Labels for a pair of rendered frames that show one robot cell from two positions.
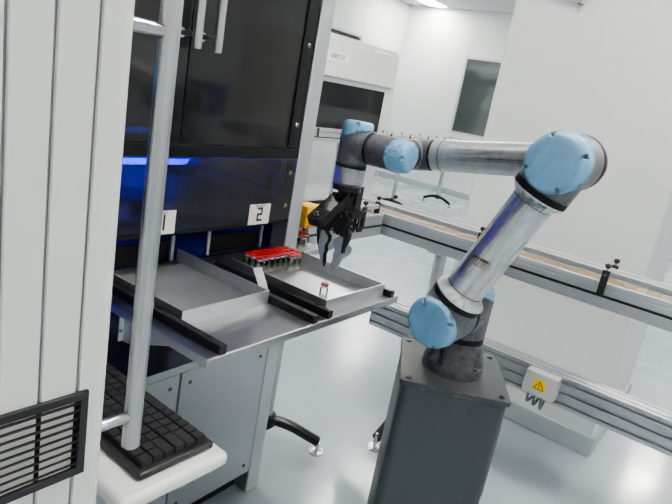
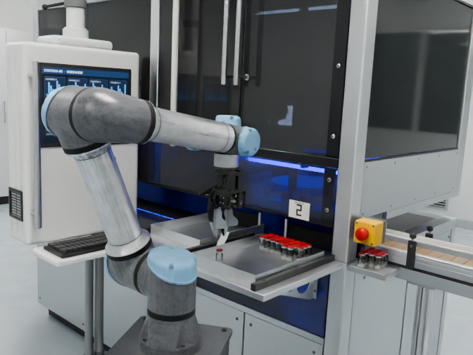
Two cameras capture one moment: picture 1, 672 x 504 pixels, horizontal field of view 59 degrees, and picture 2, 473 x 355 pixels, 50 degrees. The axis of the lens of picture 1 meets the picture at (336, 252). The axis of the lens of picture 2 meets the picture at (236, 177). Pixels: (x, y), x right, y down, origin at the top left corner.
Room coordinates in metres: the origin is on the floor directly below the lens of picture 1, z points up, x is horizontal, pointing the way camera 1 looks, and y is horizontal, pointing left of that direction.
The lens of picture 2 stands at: (1.65, -1.47, 1.40)
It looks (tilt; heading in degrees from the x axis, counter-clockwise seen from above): 9 degrees down; 97
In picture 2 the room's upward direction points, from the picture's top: 3 degrees clockwise
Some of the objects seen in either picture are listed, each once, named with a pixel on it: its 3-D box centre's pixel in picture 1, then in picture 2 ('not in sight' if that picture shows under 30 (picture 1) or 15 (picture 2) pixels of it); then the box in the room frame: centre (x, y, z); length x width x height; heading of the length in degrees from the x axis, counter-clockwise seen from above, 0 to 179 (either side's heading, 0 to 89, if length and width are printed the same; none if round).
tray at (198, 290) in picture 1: (179, 282); (208, 228); (1.32, 0.35, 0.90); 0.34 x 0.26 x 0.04; 56
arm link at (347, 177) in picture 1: (347, 176); (227, 160); (1.43, 0.00, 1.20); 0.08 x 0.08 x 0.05
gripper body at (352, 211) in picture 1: (344, 208); (227, 188); (1.44, 0.00, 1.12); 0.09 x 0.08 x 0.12; 146
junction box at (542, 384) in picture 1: (541, 383); not in sight; (2.00, -0.83, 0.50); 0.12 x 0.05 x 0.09; 56
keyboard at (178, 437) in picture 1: (108, 400); (101, 241); (0.91, 0.34, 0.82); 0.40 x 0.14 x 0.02; 54
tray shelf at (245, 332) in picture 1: (249, 291); (228, 249); (1.42, 0.20, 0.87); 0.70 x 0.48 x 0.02; 146
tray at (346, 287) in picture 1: (306, 276); (258, 257); (1.54, 0.07, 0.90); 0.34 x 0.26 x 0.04; 55
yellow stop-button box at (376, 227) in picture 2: (305, 214); (369, 231); (1.88, 0.12, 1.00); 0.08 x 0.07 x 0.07; 56
